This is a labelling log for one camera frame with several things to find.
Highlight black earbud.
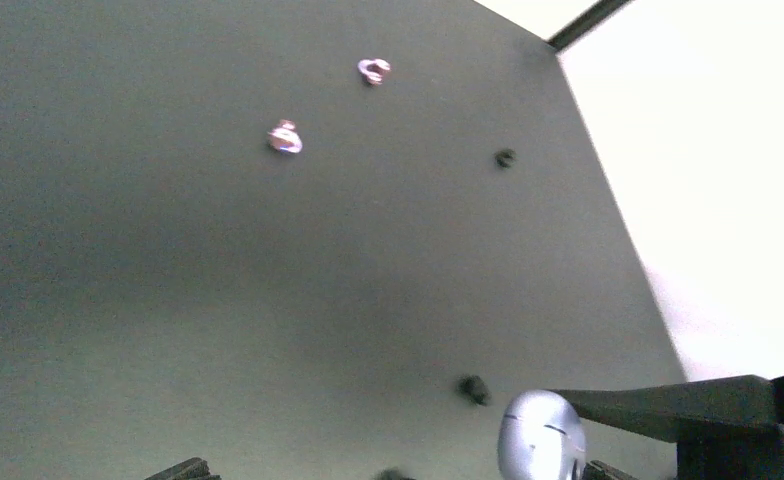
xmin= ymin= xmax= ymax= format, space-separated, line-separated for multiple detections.
xmin=494 ymin=148 xmax=516 ymax=169
xmin=457 ymin=375 xmax=491 ymax=406

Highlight purple earbud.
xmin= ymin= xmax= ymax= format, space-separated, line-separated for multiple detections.
xmin=357 ymin=58 xmax=391 ymax=86
xmin=267 ymin=119 xmax=303 ymax=154

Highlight lavender earbud charging case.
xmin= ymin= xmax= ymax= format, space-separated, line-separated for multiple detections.
xmin=497 ymin=390 xmax=586 ymax=480

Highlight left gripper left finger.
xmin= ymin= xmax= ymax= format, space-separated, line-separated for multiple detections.
xmin=145 ymin=457 xmax=221 ymax=480

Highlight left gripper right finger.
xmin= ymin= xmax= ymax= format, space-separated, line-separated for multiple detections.
xmin=560 ymin=375 xmax=784 ymax=479

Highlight black earbud charging case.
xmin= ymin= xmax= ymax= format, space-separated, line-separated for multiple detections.
xmin=373 ymin=468 xmax=415 ymax=480

